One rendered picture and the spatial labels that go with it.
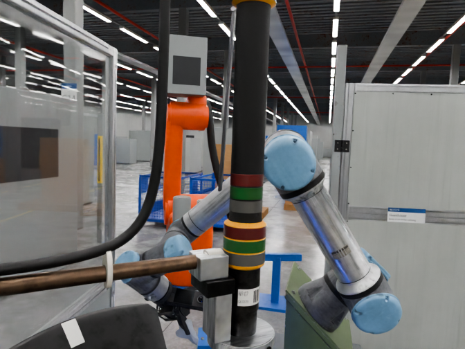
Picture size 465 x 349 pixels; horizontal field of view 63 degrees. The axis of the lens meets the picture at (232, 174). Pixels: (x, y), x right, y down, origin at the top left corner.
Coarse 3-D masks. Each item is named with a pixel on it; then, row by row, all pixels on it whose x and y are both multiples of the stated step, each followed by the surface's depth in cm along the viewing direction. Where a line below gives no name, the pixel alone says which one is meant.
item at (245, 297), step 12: (240, 276) 37; (252, 276) 37; (240, 288) 37; (252, 288) 38; (240, 300) 37; (252, 300) 38; (240, 312) 38; (252, 312) 38; (240, 324) 38; (252, 324) 38; (240, 336) 38
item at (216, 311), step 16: (208, 256) 36; (224, 256) 36; (192, 272) 36; (208, 272) 35; (224, 272) 36; (208, 288) 35; (224, 288) 36; (208, 304) 37; (224, 304) 36; (208, 320) 37; (224, 320) 37; (208, 336) 37; (224, 336) 37; (256, 336) 38; (272, 336) 38
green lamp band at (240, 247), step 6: (228, 240) 37; (264, 240) 38; (228, 246) 37; (234, 246) 37; (240, 246) 37; (246, 246) 36; (252, 246) 37; (258, 246) 37; (264, 246) 38; (234, 252) 37; (240, 252) 37; (246, 252) 37; (252, 252) 37; (258, 252) 37
